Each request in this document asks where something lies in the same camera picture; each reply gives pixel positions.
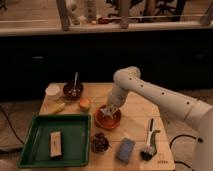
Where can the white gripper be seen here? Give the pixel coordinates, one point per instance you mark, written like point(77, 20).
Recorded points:
point(116, 99)

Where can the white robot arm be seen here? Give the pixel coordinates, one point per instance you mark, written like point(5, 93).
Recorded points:
point(196, 113)

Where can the red bowl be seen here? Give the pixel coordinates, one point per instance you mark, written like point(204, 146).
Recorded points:
point(107, 122)

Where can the dark bowl with spoon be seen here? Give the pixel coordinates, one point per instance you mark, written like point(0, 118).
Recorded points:
point(68, 88)

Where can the orange fruit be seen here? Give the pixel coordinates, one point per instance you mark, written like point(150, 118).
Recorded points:
point(84, 104)

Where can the metal spoon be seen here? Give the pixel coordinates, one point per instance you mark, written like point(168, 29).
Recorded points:
point(75, 83)

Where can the blue sponge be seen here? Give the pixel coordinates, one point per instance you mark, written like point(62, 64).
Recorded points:
point(125, 150)

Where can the green plastic tray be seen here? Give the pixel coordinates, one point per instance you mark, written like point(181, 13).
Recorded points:
point(75, 130)

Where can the green white dish brush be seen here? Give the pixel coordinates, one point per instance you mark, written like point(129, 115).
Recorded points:
point(150, 149)

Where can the yellow banana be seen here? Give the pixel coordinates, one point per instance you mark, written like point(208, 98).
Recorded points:
point(57, 108)

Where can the white cup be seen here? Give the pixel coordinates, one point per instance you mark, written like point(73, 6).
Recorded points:
point(53, 92)

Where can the wooden block in tray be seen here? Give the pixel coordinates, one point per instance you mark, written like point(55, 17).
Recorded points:
point(55, 144)

